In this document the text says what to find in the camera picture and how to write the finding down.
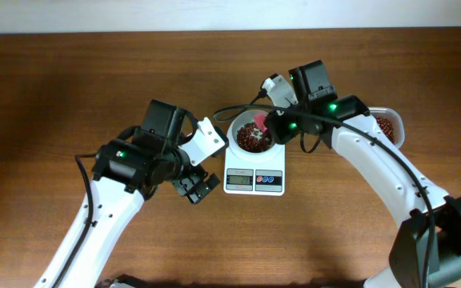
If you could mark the white digital kitchen scale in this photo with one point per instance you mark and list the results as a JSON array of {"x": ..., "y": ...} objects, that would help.
[{"x": 254, "y": 174}]

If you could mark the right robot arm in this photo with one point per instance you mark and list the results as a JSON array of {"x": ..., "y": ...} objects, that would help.
[{"x": 427, "y": 248}]

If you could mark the red adzuki beans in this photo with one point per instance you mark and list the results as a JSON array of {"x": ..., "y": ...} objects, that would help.
[{"x": 386, "y": 127}]

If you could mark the white round bowl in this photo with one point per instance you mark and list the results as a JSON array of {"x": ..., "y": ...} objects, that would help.
[{"x": 240, "y": 121}]

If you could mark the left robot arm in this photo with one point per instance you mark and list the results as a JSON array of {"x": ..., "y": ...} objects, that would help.
[{"x": 111, "y": 200}]

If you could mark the clear plastic container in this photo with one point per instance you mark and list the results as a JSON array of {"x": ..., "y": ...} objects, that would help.
[{"x": 395, "y": 118}]

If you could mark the pink measuring scoop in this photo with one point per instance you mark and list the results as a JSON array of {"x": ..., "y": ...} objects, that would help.
[{"x": 260, "y": 121}]

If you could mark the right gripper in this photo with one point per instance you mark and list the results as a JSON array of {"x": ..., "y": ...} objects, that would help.
[{"x": 274, "y": 128}]

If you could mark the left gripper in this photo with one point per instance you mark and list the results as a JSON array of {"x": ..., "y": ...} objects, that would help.
[{"x": 196, "y": 175}]

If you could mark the red beans in bowl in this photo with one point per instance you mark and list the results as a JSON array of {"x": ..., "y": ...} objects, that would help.
[{"x": 251, "y": 139}]

